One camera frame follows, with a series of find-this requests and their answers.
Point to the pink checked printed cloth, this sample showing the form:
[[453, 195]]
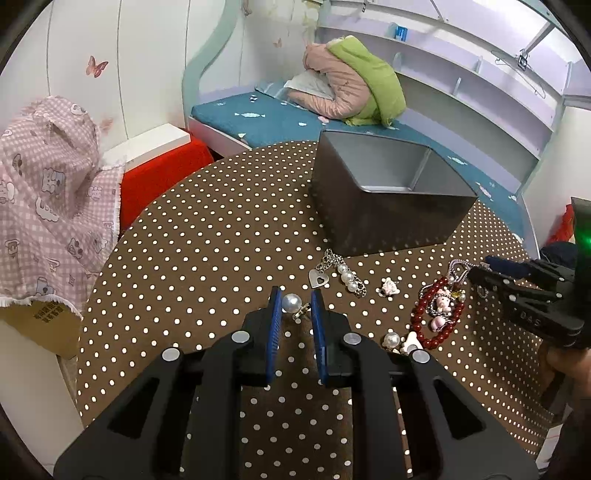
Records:
[[51, 198]]

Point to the lilac wall shelf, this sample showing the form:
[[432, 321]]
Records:
[[461, 60]]

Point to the pink jacket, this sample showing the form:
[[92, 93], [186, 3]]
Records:
[[341, 87]]

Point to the green jacket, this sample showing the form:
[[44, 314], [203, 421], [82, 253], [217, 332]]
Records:
[[378, 78]]

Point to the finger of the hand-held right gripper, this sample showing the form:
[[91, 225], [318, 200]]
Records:
[[501, 265], [489, 279]]

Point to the small blue box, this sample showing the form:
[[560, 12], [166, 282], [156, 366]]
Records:
[[400, 32]]

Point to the white board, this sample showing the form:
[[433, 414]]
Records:
[[147, 143]]

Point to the cardboard box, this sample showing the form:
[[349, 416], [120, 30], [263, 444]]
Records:
[[37, 327]]

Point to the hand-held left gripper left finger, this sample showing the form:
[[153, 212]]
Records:
[[274, 337]]

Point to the pearl earring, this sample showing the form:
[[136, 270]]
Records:
[[291, 303], [391, 340]]

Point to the white wardrobe doors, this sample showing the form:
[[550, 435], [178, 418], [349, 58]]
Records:
[[138, 69]]

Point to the pink butterfly sticker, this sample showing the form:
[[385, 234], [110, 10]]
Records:
[[97, 66]]

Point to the small pink white brooch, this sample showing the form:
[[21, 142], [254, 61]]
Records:
[[388, 287]]

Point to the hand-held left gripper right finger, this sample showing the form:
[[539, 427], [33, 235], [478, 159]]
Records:
[[318, 337]]

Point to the red stool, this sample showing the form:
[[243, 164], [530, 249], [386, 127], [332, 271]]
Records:
[[157, 180]]

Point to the red cloth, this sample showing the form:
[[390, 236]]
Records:
[[563, 226]]

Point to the teal candy print mattress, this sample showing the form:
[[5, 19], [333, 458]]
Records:
[[258, 120]]

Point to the small white charm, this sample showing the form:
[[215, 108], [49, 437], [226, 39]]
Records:
[[410, 344]]

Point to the grey metal tin box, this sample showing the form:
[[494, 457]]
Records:
[[392, 221]]

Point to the person's right hand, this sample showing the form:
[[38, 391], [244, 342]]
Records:
[[558, 364]]

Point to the dark hanging tag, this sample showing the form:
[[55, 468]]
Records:
[[522, 62]]

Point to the brown polka dot tablecloth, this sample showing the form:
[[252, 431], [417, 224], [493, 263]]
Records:
[[207, 230]]

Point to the teal bunk bed frame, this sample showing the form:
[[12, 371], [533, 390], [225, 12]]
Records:
[[203, 69]]

